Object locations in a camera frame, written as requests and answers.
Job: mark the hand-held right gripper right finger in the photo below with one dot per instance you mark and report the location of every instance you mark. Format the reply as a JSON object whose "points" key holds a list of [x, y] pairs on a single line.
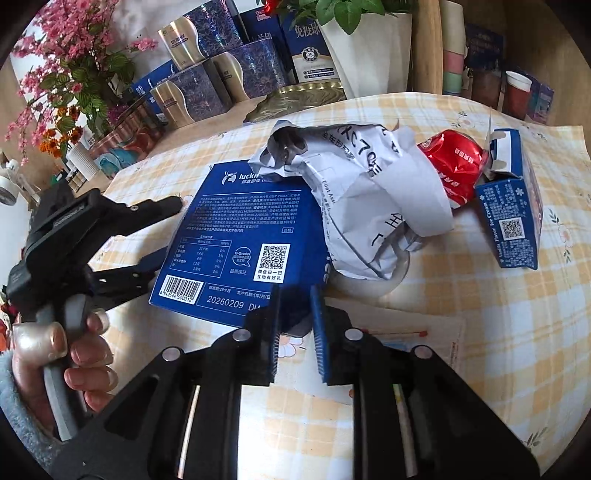
{"points": [[321, 337]]}

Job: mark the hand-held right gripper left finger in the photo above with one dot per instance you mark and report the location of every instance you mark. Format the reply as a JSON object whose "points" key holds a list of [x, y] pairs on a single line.
{"points": [[268, 337]]}

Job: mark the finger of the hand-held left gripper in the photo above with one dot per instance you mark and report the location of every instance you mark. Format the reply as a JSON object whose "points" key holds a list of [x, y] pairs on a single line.
{"points": [[143, 212], [134, 277]]}

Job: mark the blue cardboard box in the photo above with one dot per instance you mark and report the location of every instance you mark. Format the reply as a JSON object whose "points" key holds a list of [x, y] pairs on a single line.
{"points": [[217, 240]]}

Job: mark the person's left forearm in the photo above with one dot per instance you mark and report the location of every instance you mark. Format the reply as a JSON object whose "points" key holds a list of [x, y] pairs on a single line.
{"points": [[18, 397]]}

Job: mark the person's left hand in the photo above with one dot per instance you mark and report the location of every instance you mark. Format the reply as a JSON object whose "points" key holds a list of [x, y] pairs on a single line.
{"points": [[87, 364]]}

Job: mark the white ribbed vase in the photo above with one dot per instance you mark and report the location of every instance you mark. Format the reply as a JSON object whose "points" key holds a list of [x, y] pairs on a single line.
{"points": [[83, 159]]}

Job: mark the pale paper card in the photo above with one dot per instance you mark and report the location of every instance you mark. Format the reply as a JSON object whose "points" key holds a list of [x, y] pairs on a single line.
{"points": [[415, 344]]}

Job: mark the long blue box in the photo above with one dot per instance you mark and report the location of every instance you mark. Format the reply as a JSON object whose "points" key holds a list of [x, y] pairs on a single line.
{"points": [[145, 90]]}

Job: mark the blue and gold gift box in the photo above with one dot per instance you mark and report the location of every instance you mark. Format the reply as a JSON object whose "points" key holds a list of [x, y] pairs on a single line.
{"points": [[189, 97], [254, 69], [198, 32]]}

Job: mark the pink flower arrangement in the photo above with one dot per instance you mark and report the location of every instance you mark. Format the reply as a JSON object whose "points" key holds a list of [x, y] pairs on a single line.
{"points": [[69, 60]]}

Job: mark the yellow checked tablecloth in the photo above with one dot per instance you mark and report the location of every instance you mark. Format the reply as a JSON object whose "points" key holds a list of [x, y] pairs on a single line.
{"points": [[508, 323]]}

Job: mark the gold tray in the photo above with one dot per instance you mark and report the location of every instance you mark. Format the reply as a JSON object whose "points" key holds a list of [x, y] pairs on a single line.
{"points": [[300, 99]]}

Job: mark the crushed red can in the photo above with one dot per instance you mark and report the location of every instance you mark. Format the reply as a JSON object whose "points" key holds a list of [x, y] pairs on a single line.
{"points": [[455, 161]]}

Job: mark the blue ice cream carton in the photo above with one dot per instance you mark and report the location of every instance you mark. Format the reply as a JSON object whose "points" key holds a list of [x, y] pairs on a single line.
{"points": [[508, 217]]}

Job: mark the white and blue box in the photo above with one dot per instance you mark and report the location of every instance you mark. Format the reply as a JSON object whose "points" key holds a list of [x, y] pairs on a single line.
{"points": [[309, 50]]}

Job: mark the white plant pot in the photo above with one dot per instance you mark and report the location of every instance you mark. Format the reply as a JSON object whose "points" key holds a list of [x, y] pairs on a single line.
{"points": [[364, 55]]}

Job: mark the green leafy plant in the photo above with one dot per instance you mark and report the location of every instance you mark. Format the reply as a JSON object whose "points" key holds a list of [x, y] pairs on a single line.
{"points": [[332, 11]]}

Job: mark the brown cup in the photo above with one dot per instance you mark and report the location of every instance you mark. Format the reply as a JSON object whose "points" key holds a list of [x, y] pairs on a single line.
{"points": [[485, 90]]}

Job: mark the red paper cup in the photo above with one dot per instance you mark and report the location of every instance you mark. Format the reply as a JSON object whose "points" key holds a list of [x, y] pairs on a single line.
{"points": [[519, 97]]}

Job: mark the stack of pastel cups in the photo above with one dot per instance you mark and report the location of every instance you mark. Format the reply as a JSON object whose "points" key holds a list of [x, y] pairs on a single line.
{"points": [[453, 46]]}

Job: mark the small blue box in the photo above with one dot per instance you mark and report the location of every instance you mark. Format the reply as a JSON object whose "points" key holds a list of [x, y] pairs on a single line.
{"points": [[542, 104]]}

